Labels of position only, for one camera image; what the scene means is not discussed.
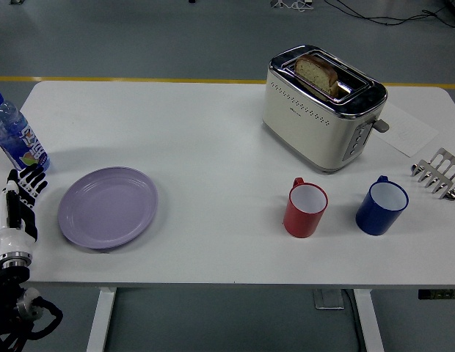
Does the red mug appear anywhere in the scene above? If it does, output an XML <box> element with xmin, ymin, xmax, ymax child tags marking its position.
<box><xmin>283</xmin><ymin>177</ymin><xmax>329</xmax><ymax>238</ymax></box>

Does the grey cable under table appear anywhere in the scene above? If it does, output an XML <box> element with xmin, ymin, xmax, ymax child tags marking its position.
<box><xmin>341</xmin><ymin>289</ymin><xmax>368</xmax><ymax>352</ymax></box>

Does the black floor cable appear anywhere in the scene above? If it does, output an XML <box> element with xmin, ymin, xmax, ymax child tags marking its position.
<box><xmin>324</xmin><ymin>0</ymin><xmax>455</xmax><ymax>28</ymax></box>

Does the silver metal toast rack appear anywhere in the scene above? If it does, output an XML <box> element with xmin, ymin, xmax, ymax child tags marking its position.
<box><xmin>410</xmin><ymin>147</ymin><xmax>455</xmax><ymax>201</ymax></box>

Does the cream chrome toaster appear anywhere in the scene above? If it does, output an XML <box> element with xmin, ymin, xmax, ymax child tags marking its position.
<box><xmin>262</xmin><ymin>44</ymin><xmax>390</xmax><ymax>175</ymax></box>

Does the white paper sheet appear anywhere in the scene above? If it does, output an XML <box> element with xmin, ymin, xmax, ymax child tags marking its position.
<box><xmin>372</xmin><ymin>101</ymin><xmax>440</xmax><ymax>158</ymax></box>

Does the blue labelled water bottle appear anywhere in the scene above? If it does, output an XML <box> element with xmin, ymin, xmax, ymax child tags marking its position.
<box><xmin>0</xmin><ymin>88</ymin><xmax>51</xmax><ymax>172</ymax></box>

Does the grey floor socket box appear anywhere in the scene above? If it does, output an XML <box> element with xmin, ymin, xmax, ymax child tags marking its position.
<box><xmin>313</xmin><ymin>289</ymin><xmax>346</xmax><ymax>311</ymax></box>

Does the brown bread slice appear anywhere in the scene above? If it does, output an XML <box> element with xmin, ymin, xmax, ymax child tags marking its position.
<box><xmin>294</xmin><ymin>54</ymin><xmax>339</xmax><ymax>98</ymax></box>

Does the white table leg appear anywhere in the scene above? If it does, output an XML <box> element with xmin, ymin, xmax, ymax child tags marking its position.
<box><xmin>85</xmin><ymin>287</ymin><xmax>117</xmax><ymax>352</ymax></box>
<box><xmin>352</xmin><ymin>288</ymin><xmax>385</xmax><ymax>352</ymax></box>

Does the blue mug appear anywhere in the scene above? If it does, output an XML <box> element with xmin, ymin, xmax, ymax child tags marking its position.
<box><xmin>355</xmin><ymin>175</ymin><xmax>410</xmax><ymax>236</ymax></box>

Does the lilac round plate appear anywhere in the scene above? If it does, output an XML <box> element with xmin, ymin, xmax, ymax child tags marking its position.
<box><xmin>57</xmin><ymin>166</ymin><xmax>159</xmax><ymax>250</ymax></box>

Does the black table control panel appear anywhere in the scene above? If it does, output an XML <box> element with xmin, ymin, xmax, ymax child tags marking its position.
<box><xmin>418</xmin><ymin>289</ymin><xmax>455</xmax><ymax>300</ymax></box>

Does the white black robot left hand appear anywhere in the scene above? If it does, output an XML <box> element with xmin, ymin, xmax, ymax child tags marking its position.
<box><xmin>0</xmin><ymin>163</ymin><xmax>49</xmax><ymax>257</ymax></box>

